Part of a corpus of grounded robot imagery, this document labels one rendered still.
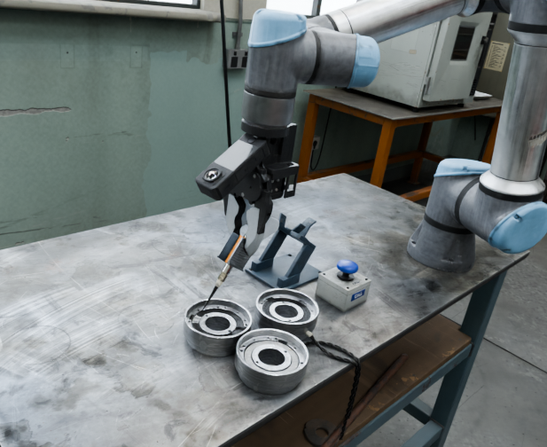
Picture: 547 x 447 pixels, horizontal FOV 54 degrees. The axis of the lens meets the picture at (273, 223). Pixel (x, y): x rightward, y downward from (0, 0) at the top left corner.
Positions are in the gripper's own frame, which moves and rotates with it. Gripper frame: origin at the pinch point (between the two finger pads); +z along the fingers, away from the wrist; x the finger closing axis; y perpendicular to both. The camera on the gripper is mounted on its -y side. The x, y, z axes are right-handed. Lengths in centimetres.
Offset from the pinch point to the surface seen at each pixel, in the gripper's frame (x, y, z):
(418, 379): -17, 45, 38
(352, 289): -10.9, 18.4, 8.8
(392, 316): -16.8, 24.1, 13.2
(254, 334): -9.6, -4.2, 9.7
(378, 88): 113, 206, 8
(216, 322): -2.0, -5.3, 11.5
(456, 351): -18, 63, 39
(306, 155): 138, 184, 53
